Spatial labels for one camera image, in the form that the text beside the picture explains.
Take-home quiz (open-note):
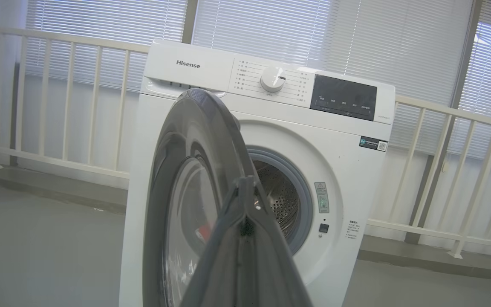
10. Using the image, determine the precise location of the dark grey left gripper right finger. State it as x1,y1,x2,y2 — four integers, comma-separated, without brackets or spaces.
233,175,315,307

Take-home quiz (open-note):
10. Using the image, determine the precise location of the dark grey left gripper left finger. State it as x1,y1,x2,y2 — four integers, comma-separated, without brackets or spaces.
181,177,248,307

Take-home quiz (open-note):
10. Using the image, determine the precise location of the grey washing machine door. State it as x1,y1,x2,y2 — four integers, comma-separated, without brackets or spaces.
142,88,272,307

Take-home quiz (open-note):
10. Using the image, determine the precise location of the white front-load washing machine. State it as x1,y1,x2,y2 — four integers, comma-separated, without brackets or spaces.
119,39,396,307

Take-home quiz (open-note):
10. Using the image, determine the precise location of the white plastic dial knob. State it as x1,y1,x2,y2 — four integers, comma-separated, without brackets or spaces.
260,66,287,93

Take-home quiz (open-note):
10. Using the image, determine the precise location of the grey warning label sticker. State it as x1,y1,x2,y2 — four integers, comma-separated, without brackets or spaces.
314,182,330,214

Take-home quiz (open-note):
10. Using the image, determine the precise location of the cream metal railing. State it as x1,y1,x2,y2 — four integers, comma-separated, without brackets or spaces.
0,26,491,260

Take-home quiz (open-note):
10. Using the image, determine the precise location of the grey window post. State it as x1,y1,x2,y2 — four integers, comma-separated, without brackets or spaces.
181,0,199,45
404,0,485,245

